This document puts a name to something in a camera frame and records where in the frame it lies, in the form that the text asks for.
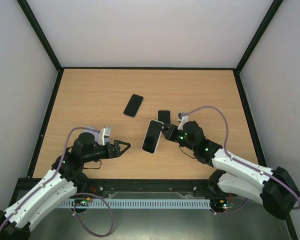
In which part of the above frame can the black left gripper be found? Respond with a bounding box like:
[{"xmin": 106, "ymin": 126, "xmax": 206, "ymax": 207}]
[{"xmin": 82, "ymin": 140, "xmax": 131, "ymax": 163}]

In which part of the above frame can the beige phone case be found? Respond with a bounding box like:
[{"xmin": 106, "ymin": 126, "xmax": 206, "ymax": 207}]
[{"xmin": 141, "ymin": 119, "xmax": 165, "ymax": 155}]

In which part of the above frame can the pink phone case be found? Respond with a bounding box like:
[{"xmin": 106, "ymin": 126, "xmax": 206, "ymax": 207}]
[{"xmin": 156, "ymin": 109, "xmax": 172, "ymax": 126}]

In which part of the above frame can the lilac phone case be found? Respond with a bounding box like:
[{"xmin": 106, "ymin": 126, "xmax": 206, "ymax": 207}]
[{"xmin": 83, "ymin": 125, "xmax": 100, "ymax": 142}]

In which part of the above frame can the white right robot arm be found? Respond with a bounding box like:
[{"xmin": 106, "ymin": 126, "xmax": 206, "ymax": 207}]
[{"xmin": 161, "ymin": 121, "xmax": 300, "ymax": 220}]

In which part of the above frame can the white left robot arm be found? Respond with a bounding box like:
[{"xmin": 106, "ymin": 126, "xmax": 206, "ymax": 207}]
[{"xmin": 0, "ymin": 132, "xmax": 131, "ymax": 240}]

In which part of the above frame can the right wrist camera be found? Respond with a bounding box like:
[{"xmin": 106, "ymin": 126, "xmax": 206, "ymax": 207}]
[{"xmin": 177, "ymin": 112, "xmax": 189, "ymax": 130}]

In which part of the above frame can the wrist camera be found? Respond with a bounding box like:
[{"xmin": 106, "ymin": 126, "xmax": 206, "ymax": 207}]
[
  {"xmin": 177, "ymin": 112, "xmax": 189, "ymax": 130},
  {"xmin": 98, "ymin": 127, "xmax": 111, "ymax": 146}
]

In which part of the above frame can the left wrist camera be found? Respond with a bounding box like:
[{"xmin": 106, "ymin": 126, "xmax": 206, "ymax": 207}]
[{"xmin": 98, "ymin": 127, "xmax": 111, "ymax": 146}]

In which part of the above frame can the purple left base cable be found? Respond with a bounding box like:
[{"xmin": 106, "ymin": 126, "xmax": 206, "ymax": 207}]
[{"xmin": 71, "ymin": 192, "xmax": 115, "ymax": 237}]

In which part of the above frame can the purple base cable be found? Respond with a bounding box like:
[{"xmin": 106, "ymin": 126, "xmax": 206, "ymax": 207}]
[
  {"xmin": 71, "ymin": 192, "xmax": 115, "ymax": 237},
  {"xmin": 210, "ymin": 197, "xmax": 248, "ymax": 216}
]

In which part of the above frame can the black front frame rail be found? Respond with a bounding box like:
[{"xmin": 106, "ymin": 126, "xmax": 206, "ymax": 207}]
[{"xmin": 77, "ymin": 178, "xmax": 230, "ymax": 199}]

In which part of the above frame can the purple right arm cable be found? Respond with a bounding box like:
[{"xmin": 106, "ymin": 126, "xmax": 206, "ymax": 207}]
[{"xmin": 186, "ymin": 105, "xmax": 300, "ymax": 210}]

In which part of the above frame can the white slotted cable duct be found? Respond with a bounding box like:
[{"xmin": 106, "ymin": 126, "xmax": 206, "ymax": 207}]
[{"xmin": 57, "ymin": 199, "xmax": 211, "ymax": 209}]

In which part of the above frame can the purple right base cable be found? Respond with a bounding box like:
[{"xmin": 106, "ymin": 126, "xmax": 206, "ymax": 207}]
[{"xmin": 210, "ymin": 197, "xmax": 248, "ymax": 216}]

